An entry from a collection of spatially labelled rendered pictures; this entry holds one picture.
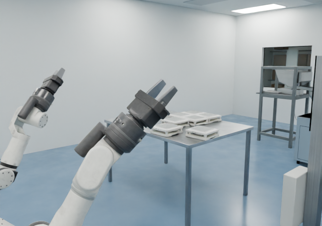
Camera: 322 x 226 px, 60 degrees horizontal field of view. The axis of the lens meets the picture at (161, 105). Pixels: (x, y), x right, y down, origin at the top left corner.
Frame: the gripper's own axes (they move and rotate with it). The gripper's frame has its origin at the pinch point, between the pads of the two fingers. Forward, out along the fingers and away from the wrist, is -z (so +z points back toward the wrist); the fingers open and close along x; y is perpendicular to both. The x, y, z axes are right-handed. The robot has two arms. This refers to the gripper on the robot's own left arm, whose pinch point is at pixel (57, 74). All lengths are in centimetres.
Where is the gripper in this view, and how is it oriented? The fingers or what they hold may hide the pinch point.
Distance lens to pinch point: 138.6
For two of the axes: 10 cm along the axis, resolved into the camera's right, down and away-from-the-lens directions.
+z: -3.2, 8.2, -4.8
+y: -6.3, -5.6, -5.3
